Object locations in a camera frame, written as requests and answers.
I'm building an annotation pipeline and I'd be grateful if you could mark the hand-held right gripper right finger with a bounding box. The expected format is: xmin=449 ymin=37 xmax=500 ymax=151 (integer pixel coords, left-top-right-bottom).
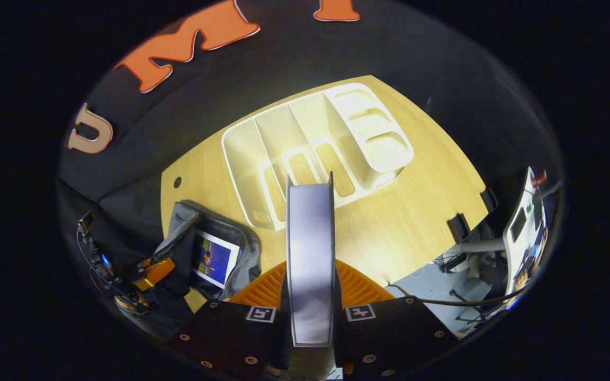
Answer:
xmin=333 ymin=259 xmax=463 ymax=380

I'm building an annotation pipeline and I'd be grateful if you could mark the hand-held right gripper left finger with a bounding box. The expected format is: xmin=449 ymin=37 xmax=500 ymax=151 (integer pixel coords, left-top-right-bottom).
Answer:
xmin=167 ymin=262 xmax=291 ymax=380

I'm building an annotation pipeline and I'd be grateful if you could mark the blue book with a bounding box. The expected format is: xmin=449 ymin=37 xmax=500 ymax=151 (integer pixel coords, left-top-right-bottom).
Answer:
xmin=191 ymin=229 xmax=243 ymax=289

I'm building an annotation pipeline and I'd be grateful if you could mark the grey schoolbag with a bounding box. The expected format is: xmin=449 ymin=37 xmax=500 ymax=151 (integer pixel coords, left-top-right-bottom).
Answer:
xmin=154 ymin=200 xmax=263 ymax=302

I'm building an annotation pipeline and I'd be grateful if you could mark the white book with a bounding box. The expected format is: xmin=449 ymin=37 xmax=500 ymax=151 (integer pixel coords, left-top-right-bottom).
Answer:
xmin=285 ymin=171 xmax=336 ymax=348

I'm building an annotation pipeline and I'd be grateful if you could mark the white bookshelf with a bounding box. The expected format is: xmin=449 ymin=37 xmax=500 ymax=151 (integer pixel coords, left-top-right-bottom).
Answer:
xmin=221 ymin=83 xmax=416 ymax=231

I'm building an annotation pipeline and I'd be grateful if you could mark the black table clamp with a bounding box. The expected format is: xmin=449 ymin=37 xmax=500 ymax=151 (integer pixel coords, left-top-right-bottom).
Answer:
xmin=447 ymin=213 xmax=471 ymax=244
xmin=479 ymin=186 xmax=499 ymax=213

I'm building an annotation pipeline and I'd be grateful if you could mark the white control box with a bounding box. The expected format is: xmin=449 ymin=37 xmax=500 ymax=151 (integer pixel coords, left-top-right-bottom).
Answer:
xmin=503 ymin=167 xmax=550 ymax=297

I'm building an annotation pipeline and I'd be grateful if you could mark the black backdrop cloth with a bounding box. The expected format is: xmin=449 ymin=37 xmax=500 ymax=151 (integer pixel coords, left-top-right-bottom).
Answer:
xmin=56 ymin=0 xmax=562 ymax=318

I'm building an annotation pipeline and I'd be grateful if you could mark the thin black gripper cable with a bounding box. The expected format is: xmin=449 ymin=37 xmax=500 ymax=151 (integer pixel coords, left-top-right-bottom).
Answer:
xmin=76 ymin=231 xmax=127 ymax=298

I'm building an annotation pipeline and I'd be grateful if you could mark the black floor cable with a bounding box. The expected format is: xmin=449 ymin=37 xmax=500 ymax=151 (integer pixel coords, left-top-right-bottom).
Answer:
xmin=387 ymin=285 xmax=520 ymax=308

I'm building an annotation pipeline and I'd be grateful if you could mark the white table frame bar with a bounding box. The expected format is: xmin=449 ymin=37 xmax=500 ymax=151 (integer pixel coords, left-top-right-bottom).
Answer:
xmin=443 ymin=238 xmax=507 ymax=256

